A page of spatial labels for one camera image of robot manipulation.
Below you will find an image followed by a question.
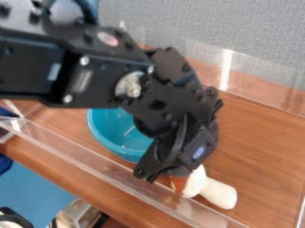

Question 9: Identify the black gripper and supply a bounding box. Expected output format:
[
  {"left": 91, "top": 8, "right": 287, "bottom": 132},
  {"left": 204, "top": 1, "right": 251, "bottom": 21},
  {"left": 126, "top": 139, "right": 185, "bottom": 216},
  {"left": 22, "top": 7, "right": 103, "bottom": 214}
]
[{"left": 134, "top": 119, "right": 220, "bottom": 183}]

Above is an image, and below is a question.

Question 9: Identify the brown and white toy mushroom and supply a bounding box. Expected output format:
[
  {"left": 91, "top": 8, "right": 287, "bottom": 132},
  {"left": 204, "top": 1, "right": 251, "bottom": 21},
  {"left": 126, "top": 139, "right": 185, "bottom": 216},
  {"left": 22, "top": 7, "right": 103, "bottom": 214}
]
[{"left": 170, "top": 165, "right": 239, "bottom": 209}]

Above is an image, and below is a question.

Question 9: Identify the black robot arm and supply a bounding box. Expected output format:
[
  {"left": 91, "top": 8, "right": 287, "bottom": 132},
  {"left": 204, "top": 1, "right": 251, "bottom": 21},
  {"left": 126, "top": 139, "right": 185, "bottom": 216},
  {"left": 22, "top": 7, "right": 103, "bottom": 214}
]
[{"left": 0, "top": 0, "right": 224, "bottom": 182}]

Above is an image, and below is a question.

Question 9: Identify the blue ceramic bowl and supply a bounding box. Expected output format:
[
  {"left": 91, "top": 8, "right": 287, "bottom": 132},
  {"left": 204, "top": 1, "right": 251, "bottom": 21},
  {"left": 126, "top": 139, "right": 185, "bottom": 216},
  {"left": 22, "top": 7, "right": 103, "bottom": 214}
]
[{"left": 87, "top": 109, "right": 153, "bottom": 163}]

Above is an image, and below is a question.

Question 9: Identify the clear acrylic back barrier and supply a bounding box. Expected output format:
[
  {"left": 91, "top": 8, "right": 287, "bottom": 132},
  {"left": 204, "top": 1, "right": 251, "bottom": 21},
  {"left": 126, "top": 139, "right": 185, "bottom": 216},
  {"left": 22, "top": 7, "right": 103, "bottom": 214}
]
[{"left": 120, "top": 20, "right": 305, "bottom": 118}]

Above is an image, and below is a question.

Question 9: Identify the clear acrylic barrier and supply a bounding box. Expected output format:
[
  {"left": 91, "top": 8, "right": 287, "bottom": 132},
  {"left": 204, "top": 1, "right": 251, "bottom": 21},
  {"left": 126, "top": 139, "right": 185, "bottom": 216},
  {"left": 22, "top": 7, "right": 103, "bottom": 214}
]
[
  {"left": 0, "top": 117, "right": 249, "bottom": 228},
  {"left": 120, "top": 20, "right": 305, "bottom": 118}
]

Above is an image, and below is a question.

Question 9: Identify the clear box under table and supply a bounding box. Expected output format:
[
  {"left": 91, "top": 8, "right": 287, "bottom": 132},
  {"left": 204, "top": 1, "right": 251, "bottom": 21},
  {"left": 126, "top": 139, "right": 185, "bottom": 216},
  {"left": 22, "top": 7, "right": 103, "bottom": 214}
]
[{"left": 47, "top": 199, "right": 103, "bottom": 228}]

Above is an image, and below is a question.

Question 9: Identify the clear acrylic front barrier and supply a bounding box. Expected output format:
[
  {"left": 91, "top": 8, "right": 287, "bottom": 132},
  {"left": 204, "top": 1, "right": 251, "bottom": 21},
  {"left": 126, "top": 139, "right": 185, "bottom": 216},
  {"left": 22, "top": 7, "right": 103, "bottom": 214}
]
[{"left": 0, "top": 117, "right": 249, "bottom": 228}]

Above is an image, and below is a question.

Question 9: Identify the blue cloth object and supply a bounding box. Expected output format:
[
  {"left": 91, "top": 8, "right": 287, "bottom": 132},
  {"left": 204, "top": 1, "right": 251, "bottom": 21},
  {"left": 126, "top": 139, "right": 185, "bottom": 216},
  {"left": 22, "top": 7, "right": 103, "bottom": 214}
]
[{"left": 0, "top": 106, "right": 19, "bottom": 175}]

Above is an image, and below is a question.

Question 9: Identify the black object bottom left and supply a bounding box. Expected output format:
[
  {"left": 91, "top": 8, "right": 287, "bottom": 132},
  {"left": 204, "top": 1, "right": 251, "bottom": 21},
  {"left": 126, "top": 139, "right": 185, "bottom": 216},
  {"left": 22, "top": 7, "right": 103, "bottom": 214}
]
[{"left": 0, "top": 207, "right": 35, "bottom": 228}]

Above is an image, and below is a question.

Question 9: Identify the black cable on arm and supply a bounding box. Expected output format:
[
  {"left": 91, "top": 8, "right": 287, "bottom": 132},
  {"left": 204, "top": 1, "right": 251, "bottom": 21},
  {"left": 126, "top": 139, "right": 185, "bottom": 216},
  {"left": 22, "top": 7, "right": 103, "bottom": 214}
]
[{"left": 154, "top": 114, "right": 189, "bottom": 164}]

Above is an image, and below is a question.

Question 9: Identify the clear acrylic left bracket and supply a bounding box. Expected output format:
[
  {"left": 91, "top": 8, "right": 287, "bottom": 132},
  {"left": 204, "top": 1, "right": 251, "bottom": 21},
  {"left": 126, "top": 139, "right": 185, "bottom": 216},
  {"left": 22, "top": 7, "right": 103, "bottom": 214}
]
[{"left": 0, "top": 99, "right": 25, "bottom": 144}]

